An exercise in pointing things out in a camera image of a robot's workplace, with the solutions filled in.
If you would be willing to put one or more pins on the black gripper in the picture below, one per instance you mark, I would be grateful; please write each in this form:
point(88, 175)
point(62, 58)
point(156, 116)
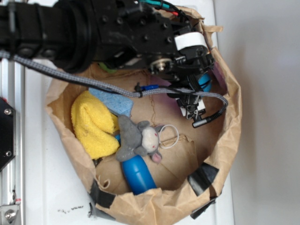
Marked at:
point(157, 36)

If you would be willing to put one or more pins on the blue ball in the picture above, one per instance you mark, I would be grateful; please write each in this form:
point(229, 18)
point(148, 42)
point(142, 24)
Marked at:
point(205, 82)

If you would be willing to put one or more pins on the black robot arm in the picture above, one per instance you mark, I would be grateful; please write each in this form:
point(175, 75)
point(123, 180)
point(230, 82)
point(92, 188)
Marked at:
point(69, 34)

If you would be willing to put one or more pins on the light blue sponge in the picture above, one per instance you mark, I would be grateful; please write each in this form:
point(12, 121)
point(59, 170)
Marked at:
point(116, 103)

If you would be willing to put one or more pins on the grey plush mouse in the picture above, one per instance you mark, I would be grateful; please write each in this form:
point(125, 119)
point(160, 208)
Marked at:
point(143, 130)

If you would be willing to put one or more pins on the brown paper bag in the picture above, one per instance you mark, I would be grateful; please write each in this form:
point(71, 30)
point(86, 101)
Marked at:
point(195, 164)

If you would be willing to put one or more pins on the yellow fuzzy cloth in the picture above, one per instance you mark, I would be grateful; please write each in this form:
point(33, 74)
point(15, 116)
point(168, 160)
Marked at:
point(94, 126)

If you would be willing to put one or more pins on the blue plastic capsule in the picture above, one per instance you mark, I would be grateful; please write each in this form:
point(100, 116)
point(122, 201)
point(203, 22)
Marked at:
point(133, 166)

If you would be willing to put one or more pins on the white plastic tray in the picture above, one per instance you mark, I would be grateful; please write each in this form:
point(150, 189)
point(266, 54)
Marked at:
point(54, 195)

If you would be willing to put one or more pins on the aluminium frame rail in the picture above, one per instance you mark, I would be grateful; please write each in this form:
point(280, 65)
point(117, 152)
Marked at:
point(12, 210)

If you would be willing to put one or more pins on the black metal bracket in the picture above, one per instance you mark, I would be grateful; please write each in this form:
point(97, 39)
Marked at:
point(7, 133)

